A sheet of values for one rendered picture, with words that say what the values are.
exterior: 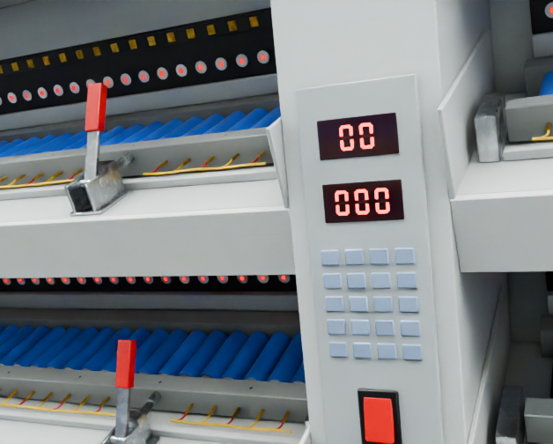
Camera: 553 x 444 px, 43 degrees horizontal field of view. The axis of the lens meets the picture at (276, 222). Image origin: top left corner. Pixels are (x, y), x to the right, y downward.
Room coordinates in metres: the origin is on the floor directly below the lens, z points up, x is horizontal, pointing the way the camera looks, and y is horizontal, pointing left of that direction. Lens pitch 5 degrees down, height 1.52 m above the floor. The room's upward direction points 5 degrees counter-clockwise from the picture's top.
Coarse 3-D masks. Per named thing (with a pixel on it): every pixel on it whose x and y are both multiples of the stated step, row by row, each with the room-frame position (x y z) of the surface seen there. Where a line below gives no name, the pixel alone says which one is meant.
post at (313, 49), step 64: (320, 0) 0.40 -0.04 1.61; (384, 0) 0.38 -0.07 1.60; (448, 0) 0.41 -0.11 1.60; (320, 64) 0.40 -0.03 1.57; (384, 64) 0.39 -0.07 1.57; (448, 64) 0.39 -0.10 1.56; (448, 256) 0.37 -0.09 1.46; (448, 320) 0.38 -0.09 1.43; (320, 384) 0.41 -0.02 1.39; (448, 384) 0.38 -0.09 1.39
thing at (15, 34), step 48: (48, 0) 0.74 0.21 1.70; (96, 0) 0.72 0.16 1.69; (144, 0) 0.69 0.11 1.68; (192, 0) 0.67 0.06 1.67; (240, 0) 0.65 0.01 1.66; (528, 0) 0.54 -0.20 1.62; (0, 48) 0.77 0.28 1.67; (48, 48) 0.74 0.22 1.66; (528, 48) 0.54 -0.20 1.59; (528, 288) 0.55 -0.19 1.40; (528, 336) 0.55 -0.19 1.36
